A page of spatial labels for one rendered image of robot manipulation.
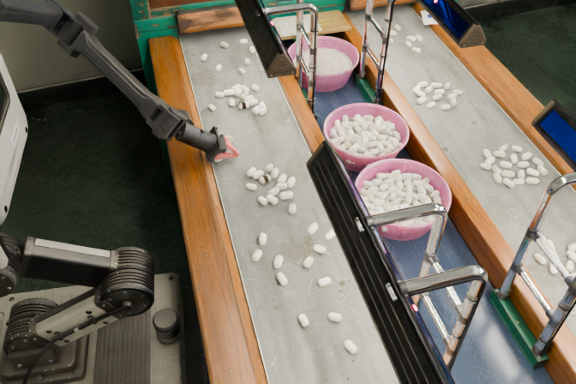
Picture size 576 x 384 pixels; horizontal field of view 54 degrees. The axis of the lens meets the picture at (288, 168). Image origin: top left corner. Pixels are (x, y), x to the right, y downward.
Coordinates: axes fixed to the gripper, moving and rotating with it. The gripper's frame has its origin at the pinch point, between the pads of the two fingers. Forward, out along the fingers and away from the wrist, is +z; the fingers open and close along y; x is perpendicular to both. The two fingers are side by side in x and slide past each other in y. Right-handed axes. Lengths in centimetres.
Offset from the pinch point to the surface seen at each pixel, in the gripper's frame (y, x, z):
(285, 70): -4.4, -32.4, -7.8
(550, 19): 163, -95, 234
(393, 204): -29.7, -23.0, 31.3
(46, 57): 151, 83, -28
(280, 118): 15.3, -9.9, 14.7
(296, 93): 24.3, -16.8, 19.1
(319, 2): 74, -36, 34
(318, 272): -46.2, -5.8, 10.4
